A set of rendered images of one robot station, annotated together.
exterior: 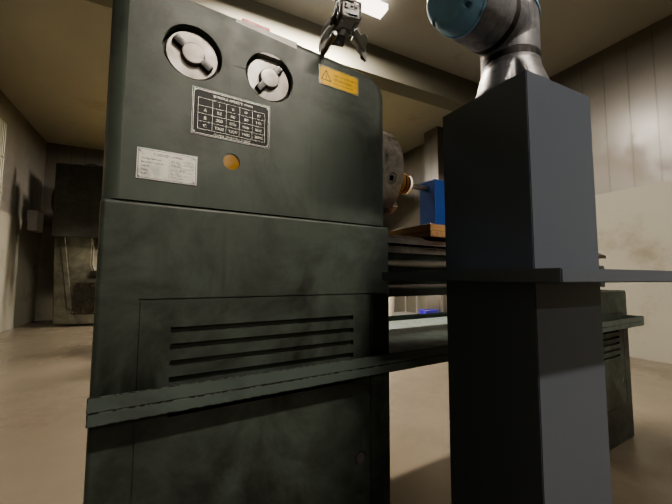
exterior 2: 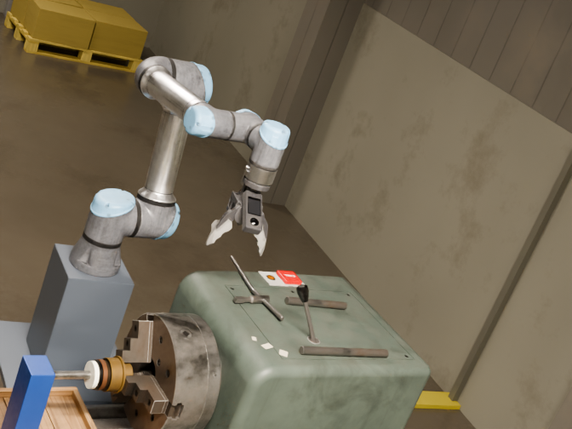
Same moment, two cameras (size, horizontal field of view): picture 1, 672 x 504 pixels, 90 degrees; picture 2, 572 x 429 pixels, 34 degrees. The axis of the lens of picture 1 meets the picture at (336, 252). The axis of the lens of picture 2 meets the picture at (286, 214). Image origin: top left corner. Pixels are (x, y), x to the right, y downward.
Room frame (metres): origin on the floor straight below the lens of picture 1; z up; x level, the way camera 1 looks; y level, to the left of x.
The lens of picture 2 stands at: (3.20, -0.17, 2.38)
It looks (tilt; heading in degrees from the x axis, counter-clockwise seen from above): 20 degrees down; 174
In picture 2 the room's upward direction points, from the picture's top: 21 degrees clockwise
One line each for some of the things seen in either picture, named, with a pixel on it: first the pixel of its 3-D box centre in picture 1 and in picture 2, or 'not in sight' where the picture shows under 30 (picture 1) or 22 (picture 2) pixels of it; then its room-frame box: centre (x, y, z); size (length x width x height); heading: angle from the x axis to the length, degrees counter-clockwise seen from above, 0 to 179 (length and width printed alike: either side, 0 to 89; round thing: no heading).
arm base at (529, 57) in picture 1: (510, 85); (99, 248); (0.69, -0.37, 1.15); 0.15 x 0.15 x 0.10
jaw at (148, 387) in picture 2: not in sight; (151, 396); (1.23, -0.10, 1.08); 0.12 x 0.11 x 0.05; 31
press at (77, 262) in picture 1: (106, 243); not in sight; (5.45, 3.73, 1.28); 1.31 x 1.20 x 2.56; 117
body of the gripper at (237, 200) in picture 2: (345, 9); (248, 200); (0.97, -0.03, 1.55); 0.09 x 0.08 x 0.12; 18
